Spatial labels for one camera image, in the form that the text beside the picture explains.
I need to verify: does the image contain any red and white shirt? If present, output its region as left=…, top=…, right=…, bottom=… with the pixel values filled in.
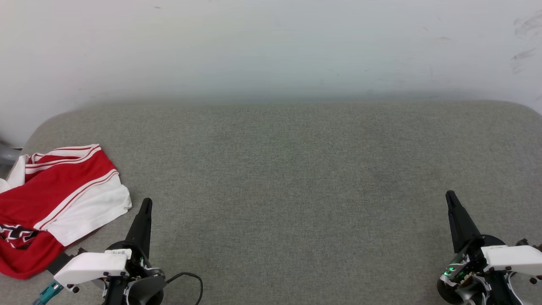
left=0, top=144, right=133, bottom=280

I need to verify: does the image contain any grey metal object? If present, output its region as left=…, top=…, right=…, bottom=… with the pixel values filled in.
left=0, top=142, right=22, bottom=166

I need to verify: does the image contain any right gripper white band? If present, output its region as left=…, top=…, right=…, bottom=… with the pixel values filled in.
left=437, top=190, right=542, bottom=305

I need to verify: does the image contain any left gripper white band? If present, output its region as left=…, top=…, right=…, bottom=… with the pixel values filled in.
left=53, top=197, right=166, bottom=305

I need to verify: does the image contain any thin black cable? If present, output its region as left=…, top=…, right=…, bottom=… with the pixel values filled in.
left=164, top=272, right=204, bottom=305

